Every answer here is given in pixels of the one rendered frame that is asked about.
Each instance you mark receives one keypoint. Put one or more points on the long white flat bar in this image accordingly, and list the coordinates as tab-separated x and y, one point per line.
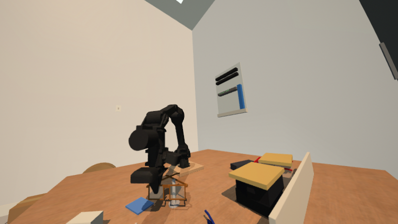
292	205

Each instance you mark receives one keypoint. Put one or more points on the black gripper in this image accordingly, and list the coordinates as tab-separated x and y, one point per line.
153	174

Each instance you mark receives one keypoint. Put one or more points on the brown square-framed glasses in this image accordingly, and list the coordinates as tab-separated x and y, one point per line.
176	191

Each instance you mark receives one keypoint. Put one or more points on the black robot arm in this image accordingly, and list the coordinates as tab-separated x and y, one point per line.
151	133

